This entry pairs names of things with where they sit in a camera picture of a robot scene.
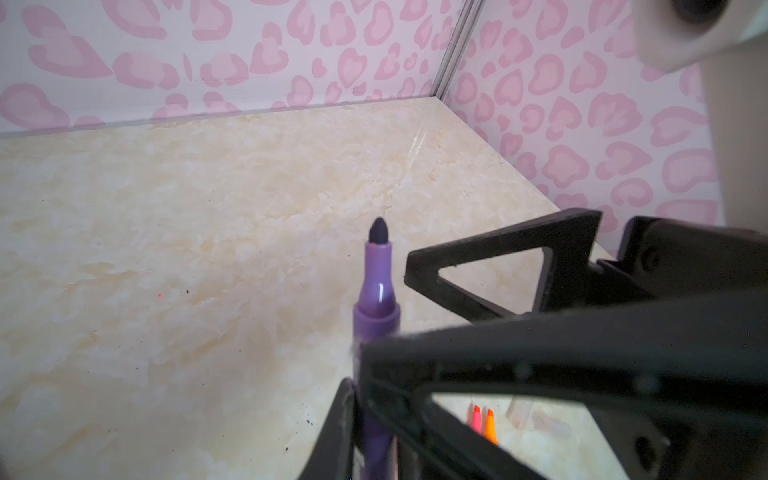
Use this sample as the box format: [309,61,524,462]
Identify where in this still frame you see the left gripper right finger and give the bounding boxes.
[395,437,423,480]

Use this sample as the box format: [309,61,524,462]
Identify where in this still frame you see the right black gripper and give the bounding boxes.
[404,208,767,323]

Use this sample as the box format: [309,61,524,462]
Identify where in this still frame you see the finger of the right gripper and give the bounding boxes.
[359,293,767,479]

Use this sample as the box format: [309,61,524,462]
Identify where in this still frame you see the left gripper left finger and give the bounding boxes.
[298,378,359,480]

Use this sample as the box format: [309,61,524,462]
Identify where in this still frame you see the pink marker pen upper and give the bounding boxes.
[470,405,483,434]

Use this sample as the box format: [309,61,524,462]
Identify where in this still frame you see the orange marker pen left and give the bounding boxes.
[483,409,499,445]

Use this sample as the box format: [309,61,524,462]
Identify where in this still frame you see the clear pen cap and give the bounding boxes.
[505,397,533,430]
[531,411,571,438]

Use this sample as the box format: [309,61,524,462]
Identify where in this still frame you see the aluminium frame corner post right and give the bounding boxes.
[429,0,486,101]

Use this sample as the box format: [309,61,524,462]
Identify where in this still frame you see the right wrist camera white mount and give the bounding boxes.
[632,0,767,232]

